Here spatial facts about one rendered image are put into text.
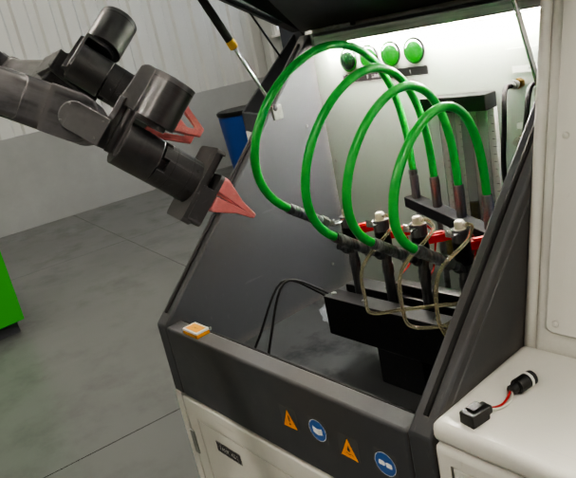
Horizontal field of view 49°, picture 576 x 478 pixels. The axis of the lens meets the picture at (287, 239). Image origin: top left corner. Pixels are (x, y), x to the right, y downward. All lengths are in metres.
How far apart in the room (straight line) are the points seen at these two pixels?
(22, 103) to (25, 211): 6.73
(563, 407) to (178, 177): 0.54
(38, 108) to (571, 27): 0.66
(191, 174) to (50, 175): 6.76
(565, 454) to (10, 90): 0.73
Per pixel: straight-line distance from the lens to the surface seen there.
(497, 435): 0.79
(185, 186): 0.79
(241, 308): 1.41
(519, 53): 1.20
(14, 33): 7.56
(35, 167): 7.49
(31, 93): 0.79
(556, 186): 0.91
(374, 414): 0.90
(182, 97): 0.78
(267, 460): 1.21
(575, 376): 0.90
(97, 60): 0.95
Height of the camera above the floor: 1.46
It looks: 18 degrees down
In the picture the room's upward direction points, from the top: 12 degrees counter-clockwise
